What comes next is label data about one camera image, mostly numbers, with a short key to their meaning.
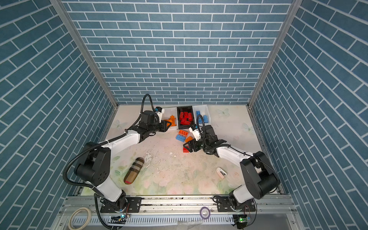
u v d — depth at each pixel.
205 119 1.05
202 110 1.14
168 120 0.89
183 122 1.06
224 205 0.74
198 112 1.12
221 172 0.84
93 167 0.46
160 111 0.82
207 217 0.71
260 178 0.44
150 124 0.72
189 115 1.09
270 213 0.72
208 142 0.70
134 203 0.74
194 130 0.79
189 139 0.99
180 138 0.99
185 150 0.94
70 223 0.68
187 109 1.12
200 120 1.05
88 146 0.49
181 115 1.09
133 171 0.82
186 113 1.12
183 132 1.00
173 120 0.89
